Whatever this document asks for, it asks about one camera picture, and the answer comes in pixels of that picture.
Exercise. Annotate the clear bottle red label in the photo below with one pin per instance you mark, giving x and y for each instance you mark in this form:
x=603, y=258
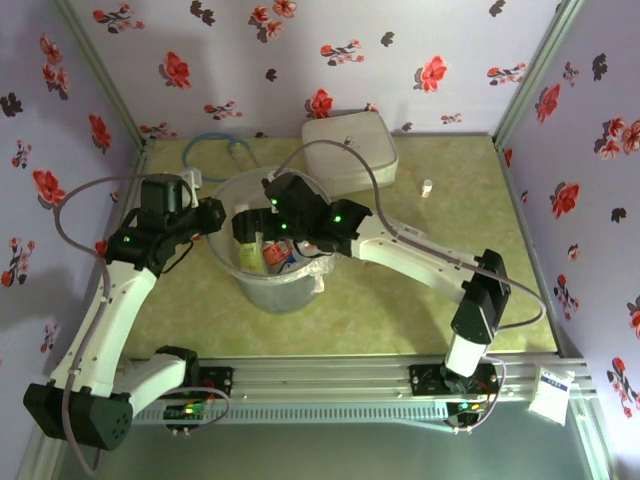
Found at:
x=275, y=255

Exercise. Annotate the translucent grey waste bin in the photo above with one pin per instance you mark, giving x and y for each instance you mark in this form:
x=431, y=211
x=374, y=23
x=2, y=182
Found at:
x=280, y=295

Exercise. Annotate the blue stethoscope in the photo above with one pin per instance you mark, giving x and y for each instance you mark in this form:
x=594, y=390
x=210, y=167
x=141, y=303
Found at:
x=186, y=156

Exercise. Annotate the white zip case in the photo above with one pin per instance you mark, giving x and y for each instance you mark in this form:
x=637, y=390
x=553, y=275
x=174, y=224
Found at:
x=360, y=145

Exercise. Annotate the blue label bottle white cap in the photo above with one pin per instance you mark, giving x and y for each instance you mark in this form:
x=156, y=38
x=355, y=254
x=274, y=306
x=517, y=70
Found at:
x=296, y=259

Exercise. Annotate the right aluminium table rail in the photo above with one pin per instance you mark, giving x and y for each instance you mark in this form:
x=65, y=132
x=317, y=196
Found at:
x=515, y=200

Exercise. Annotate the aluminium table rail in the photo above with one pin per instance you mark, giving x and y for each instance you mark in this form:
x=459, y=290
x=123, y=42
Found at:
x=515, y=200
x=137, y=165

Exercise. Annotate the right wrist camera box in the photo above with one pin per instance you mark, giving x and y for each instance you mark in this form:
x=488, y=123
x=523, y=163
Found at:
x=274, y=175

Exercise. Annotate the left aluminium frame post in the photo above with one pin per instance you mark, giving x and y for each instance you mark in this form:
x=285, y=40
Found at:
x=100, y=75

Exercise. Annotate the right aluminium frame post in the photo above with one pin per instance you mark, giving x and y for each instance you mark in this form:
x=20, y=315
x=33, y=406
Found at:
x=537, y=70

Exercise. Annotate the aluminium mounting rail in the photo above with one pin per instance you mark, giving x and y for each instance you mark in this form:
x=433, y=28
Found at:
x=320, y=380

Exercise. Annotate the tiny white vial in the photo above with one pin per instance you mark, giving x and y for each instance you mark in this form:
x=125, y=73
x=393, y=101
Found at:
x=426, y=187

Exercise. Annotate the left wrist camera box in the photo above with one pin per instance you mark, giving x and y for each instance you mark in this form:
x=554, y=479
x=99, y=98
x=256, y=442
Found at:
x=194, y=177

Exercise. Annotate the left aluminium table rail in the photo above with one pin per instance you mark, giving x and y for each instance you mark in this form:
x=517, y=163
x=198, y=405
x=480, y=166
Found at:
x=137, y=165

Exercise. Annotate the bottle with pale green label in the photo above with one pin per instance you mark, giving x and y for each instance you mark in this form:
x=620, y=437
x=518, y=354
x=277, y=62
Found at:
x=248, y=257

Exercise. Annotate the aluminium frame post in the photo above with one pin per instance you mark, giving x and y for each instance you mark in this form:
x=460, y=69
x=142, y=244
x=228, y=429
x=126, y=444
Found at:
x=100, y=75
x=537, y=70

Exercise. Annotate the clear plastic bin liner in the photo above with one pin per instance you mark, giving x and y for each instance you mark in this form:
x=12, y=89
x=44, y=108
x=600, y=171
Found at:
x=320, y=272

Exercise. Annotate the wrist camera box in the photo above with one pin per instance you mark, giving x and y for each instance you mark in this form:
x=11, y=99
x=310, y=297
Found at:
x=274, y=175
x=194, y=177

